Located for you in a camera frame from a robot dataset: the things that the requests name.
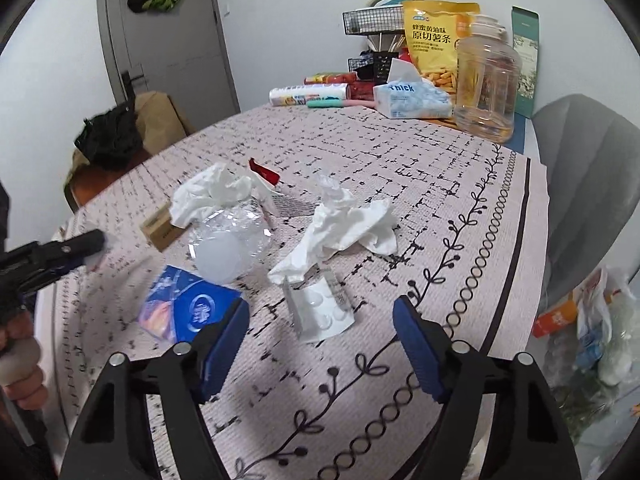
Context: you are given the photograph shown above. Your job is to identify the blue tissue packet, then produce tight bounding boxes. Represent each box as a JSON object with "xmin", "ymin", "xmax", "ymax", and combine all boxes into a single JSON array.
[{"xmin": 137, "ymin": 265, "xmax": 246, "ymax": 346}]

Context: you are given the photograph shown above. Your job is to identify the black cloth on chair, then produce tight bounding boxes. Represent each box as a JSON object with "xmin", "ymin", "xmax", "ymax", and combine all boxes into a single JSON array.
[{"xmin": 75, "ymin": 105, "xmax": 143, "ymax": 168}]

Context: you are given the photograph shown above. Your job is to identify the patterned pink tablecloth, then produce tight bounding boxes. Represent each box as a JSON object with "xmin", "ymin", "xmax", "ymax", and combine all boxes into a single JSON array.
[{"xmin": 35, "ymin": 102, "xmax": 551, "ymax": 480}]

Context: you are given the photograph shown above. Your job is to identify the white printed roll pack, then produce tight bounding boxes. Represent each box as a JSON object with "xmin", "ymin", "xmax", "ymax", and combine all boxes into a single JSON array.
[{"xmin": 269, "ymin": 84, "xmax": 351, "ymax": 108}]

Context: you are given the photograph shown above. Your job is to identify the person's left hand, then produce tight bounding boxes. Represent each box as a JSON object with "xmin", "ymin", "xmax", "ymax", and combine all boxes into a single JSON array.
[{"xmin": 0, "ymin": 309, "xmax": 48, "ymax": 413}]

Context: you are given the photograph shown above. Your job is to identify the crumpled white tissue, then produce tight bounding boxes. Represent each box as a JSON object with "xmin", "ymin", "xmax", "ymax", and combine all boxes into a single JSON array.
[
  {"xmin": 170, "ymin": 162, "xmax": 278, "ymax": 228},
  {"xmin": 267, "ymin": 175, "xmax": 398, "ymax": 286}
]

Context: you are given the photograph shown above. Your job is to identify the black door handle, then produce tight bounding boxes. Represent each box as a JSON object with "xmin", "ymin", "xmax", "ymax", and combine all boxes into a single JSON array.
[{"xmin": 121, "ymin": 71, "xmax": 146, "ymax": 106}]

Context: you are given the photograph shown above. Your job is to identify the brown paper bag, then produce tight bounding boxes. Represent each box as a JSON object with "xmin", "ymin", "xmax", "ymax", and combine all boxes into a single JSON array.
[{"xmin": 132, "ymin": 91, "xmax": 196, "ymax": 156}]

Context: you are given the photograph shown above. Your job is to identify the crushed clear plastic bottle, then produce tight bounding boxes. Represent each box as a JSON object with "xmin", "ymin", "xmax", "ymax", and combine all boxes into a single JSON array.
[{"xmin": 187, "ymin": 200, "xmax": 276, "ymax": 286}]

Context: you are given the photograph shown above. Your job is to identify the wooden chair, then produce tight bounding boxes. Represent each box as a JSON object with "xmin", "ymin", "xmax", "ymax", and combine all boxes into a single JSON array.
[{"xmin": 65, "ymin": 150, "xmax": 146, "ymax": 211}]

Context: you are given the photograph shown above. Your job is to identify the clear plastic jar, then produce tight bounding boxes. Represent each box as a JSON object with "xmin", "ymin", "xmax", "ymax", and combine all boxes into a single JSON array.
[{"xmin": 452, "ymin": 15, "xmax": 523, "ymax": 143}]

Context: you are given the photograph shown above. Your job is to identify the black wire rack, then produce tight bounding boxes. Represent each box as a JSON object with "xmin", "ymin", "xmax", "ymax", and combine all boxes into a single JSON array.
[{"xmin": 342, "ymin": 5, "xmax": 416, "ymax": 83}]

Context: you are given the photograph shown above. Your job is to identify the grey chair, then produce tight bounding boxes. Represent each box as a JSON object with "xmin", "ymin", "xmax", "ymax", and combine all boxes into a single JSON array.
[{"xmin": 530, "ymin": 94, "xmax": 640, "ymax": 306}]

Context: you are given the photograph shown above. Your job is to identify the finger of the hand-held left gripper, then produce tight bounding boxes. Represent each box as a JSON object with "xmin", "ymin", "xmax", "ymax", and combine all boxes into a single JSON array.
[{"xmin": 30, "ymin": 230, "xmax": 106, "ymax": 276}]

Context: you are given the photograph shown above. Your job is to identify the grey door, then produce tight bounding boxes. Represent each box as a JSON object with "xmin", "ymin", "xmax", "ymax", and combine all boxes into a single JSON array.
[{"xmin": 96, "ymin": 0, "xmax": 241, "ymax": 136}]

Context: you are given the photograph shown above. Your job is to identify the tall green box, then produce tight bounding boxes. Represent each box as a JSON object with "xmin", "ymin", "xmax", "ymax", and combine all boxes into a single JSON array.
[{"xmin": 510, "ymin": 6, "xmax": 541, "ymax": 118}]

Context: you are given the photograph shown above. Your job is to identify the red and white wrapper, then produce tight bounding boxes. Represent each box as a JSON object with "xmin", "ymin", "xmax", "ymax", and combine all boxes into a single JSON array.
[{"xmin": 247, "ymin": 157, "xmax": 283, "ymax": 216}]

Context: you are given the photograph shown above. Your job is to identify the clear plastic blister pack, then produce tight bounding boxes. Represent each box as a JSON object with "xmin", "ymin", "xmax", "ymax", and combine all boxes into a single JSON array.
[{"xmin": 282, "ymin": 267, "xmax": 356, "ymax": 345}]

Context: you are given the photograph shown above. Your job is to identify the red snack packets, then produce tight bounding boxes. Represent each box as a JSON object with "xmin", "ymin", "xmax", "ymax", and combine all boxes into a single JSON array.
[{"xmin": 304, "ymin": 72, "xmax": 381, "ymax": 103}]

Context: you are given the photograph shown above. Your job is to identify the yellow snack bag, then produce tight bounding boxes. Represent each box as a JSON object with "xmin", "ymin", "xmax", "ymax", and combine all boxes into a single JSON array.
[{"xmin": 402, "ymin": 0, "xmax": 481, "ymax": 106}]

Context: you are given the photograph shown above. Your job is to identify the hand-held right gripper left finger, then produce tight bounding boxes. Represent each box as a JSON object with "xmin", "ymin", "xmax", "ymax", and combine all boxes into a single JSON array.
[{"xmin": 59, "ymin": 297, "xmax": 251, "ymax": 480}]

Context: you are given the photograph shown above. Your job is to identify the small cardboard box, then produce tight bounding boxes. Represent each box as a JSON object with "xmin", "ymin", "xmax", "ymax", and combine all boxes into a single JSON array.
[{"xmin": 140, "ymin": 202, "xmax": 186, "ymax": 253}]

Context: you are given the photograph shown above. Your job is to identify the blue white soft tissue pack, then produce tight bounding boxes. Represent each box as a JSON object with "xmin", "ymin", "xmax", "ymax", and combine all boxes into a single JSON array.
[{"xmin": 372, "ymin": 57, "xmax": 453, "ymax": 121}]

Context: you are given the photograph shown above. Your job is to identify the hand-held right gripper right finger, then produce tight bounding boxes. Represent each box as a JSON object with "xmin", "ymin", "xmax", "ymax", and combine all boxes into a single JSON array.
[{"xmin": 392, "ymin": 296, "xmax": 583, "ymax": 480}]

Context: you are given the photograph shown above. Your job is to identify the orange carton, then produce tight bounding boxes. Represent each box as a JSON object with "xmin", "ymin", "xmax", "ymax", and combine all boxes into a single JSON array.
[{"xmin": 532, "ymin": 297, "xmax": 581, "ymax": 338}]

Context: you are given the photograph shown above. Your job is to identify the clear plastic bag of waste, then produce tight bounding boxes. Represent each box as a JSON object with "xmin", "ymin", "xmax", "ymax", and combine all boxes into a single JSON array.
[{"xmin": 547, "ymin": 265, "xmax": 640, "ymax": 441}]

